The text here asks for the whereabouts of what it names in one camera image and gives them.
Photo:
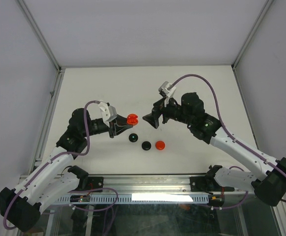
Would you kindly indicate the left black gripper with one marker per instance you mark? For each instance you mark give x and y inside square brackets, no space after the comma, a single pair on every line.
[120,121]

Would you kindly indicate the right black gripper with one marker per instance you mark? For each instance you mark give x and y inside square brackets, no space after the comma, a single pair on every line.
[152,118]

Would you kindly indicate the red charging case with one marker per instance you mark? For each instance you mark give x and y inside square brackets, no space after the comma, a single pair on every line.
[132,119]
[160,145]

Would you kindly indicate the black earbud charging case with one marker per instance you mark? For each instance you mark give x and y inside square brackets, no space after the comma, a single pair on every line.
[146,145]

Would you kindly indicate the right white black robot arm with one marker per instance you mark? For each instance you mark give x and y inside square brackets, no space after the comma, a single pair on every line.
[265,175]

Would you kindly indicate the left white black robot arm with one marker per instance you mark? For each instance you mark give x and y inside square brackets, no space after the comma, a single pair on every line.
[23,205]

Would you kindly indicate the small green circuit board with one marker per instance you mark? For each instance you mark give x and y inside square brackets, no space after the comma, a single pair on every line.
[80,199]

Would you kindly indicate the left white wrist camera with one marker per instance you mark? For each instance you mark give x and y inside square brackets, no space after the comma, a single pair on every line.
[108,112]

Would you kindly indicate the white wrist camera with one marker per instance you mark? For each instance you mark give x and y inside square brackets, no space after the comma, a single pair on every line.
[108,112]
[167,91]

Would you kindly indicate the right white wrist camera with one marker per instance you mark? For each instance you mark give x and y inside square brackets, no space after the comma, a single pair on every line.
[167,91]

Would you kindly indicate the aluminium mounting rail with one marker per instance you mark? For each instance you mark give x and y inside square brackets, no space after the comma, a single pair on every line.
[145,182]

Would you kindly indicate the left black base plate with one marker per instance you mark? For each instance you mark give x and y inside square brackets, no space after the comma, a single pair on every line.
[95,183]

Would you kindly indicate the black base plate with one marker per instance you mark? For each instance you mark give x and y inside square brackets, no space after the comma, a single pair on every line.
[202,184]
[95,183]

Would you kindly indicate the grey slotted cable duct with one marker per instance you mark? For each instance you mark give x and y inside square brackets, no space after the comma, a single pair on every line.
[139,198]

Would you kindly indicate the left aluminium frame post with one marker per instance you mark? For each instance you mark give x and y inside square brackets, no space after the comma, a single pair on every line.
[38,33]

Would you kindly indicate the aluminium frame post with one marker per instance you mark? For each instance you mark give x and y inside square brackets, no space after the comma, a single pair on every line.
[262,14]
[38,33]

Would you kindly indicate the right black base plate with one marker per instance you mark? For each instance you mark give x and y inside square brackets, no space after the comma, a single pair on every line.
[202,184]

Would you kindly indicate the right aluminium frame post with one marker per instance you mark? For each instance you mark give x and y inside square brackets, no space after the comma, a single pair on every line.
[262,14]

